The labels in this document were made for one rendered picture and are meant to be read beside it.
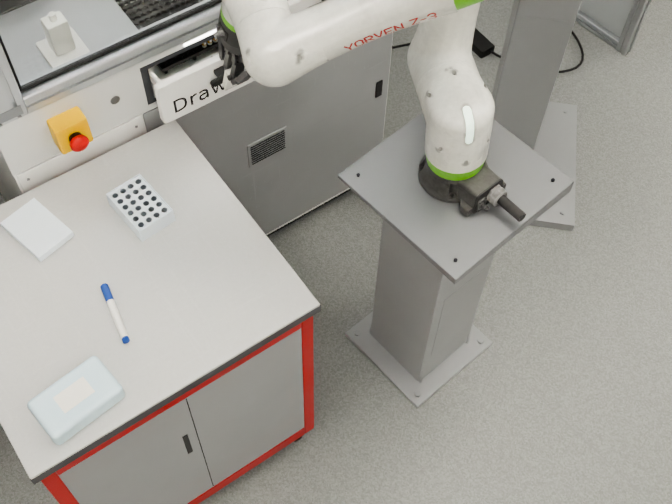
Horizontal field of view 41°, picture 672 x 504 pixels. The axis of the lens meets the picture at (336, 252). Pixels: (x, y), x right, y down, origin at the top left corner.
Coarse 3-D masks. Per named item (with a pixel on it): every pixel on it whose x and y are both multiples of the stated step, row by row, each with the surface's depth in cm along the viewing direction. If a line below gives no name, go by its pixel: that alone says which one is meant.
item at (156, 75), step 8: (216, 48) 203; (200, 56) 202; (184, 64) 200; (152, 72) 191; (160, 72) 199; (168, 72) 199; (176, 72) 199; (152, 80) 191; (160, 80) 190; (152, 88) 193
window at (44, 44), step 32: (0, 0) 157; (32, 0) 161; (64, 0) 165; (96, 0) 170; (128, 0) 174; (160, 0) 179; (192, 0) 184; (0, 32) 162; (32, 32) 166; (64, 32) 171; (96, 32) 175; (128, 32) 180; (32, 64) 172; (64, 64) 176
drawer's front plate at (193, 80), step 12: (216, 60) 189; (180, 72) 187; (192, 72) 187; (204, 72) 189; (156, 84) 185; (168, 84) 185; (180, 84) 187; (192, 84) 189; (204, 84) 191; (240, 84) 199; (156, 96) 187; (168, 96) 187; (180, 96) 190; (204, 96) 194; (216, 96) 197; (168, 108) 190; (180, 108) 192; (192, 108) 195; (168, 120) 193
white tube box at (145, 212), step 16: (112, 192) 186; (128, 192) 186; (144, 192) 186; (128, 208) 184; (144, 208) 184; (160, 208) 184; (128, 224) 185; (144, 224) 182; (160, 224) 184; (144, 240) 184
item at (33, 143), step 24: (120, 72) 184; (144, 72) 188; (72, 96) 181; (96, 96) 185; (120, 96) 189; (144, 96) 194; (24, 120) 178; (96, 120) 190; (120, 120) 195; (0, 144) 179; (24, 144) 183; (48, 144) 187; (24, 168) 188
